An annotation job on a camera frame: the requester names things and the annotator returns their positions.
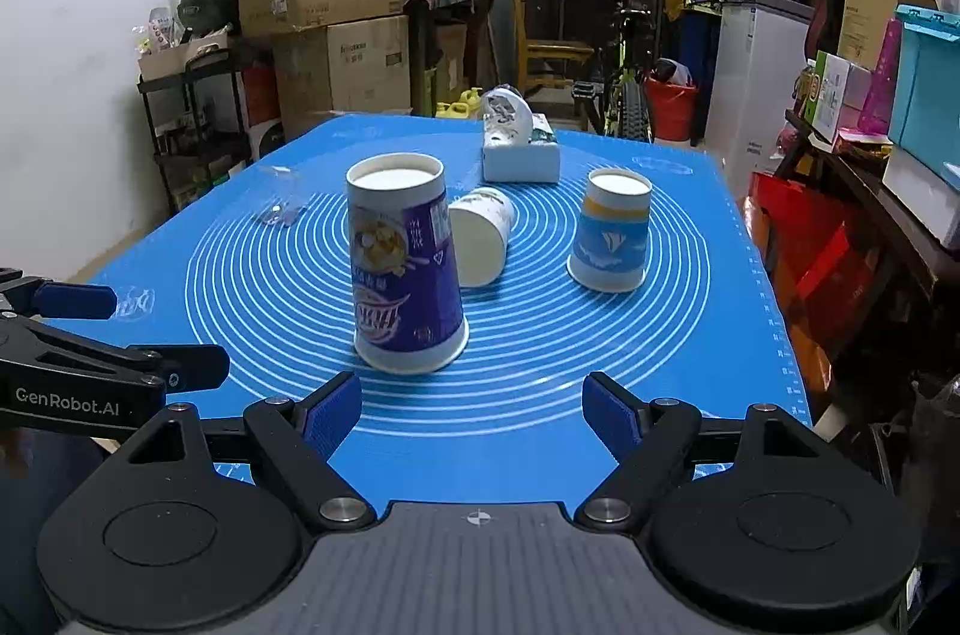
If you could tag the white tissue box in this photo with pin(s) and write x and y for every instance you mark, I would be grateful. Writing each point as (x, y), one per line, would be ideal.
(521, 164)

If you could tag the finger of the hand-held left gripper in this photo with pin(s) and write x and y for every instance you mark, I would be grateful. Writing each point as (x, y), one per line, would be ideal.
(75, 302)
(191, 369)

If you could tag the red plastic bucket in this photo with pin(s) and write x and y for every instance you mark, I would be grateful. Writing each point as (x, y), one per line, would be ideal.
(671, 106)

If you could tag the white paper cup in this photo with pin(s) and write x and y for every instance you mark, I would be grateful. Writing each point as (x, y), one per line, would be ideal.
(480, 241)

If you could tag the blue and yellow paper cup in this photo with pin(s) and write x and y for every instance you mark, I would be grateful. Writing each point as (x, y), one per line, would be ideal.
(609, 237)

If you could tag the red shopping bag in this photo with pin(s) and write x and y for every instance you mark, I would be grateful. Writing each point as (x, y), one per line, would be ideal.
(810, 260)

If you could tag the black metal shelf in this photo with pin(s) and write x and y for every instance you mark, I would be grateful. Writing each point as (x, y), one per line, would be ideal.
(202, 147)

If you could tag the black bicycle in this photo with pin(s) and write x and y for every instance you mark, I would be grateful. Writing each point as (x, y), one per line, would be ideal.
(626, 80)

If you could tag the tall purple paper cup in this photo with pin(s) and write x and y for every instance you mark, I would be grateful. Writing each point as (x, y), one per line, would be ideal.
(405, 275)

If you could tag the dark wooden side table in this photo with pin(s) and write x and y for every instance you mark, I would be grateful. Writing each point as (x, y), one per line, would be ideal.
(450, 27)

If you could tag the wooden chair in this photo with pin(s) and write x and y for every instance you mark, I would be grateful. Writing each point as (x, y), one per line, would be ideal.
(551, 51)

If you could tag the teal storage box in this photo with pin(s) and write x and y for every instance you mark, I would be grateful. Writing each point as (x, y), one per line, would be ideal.
(930, 80)

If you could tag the blue silicone mat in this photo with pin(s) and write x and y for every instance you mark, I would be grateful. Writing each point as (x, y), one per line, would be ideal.
(525, 365)

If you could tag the white and green box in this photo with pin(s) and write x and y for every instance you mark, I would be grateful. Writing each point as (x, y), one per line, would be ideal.
(836, 95)

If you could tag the crumpled white plastic bag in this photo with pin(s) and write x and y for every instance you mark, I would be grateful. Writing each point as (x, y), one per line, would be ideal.
(506, 113)

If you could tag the yellow plastic jug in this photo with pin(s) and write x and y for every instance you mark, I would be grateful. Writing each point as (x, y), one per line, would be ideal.
(461, 106)

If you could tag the pink gift bag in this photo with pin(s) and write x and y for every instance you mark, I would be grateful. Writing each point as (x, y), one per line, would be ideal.
(881, 83)

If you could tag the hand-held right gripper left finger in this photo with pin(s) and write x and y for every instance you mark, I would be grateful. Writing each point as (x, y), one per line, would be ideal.
(334, 416)

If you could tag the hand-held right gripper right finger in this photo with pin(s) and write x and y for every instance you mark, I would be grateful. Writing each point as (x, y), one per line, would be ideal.
(607, 417)

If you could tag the flat white box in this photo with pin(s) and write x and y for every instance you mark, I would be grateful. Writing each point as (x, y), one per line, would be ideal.
(922, 196)

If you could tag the large closed cardboard box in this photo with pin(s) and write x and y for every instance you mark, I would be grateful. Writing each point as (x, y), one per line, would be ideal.
(341, 72)

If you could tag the small cardboard tray box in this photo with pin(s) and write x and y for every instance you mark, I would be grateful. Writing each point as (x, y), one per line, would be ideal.
(180, 57)

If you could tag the clear plastic cup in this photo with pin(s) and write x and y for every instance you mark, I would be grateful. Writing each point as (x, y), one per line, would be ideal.
(286, 200)

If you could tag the black bag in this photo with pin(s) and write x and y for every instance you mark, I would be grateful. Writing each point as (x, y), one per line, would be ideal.
(202, 5)

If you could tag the white chest freezer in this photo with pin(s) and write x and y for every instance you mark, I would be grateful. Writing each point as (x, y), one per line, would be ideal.
(757, 80)

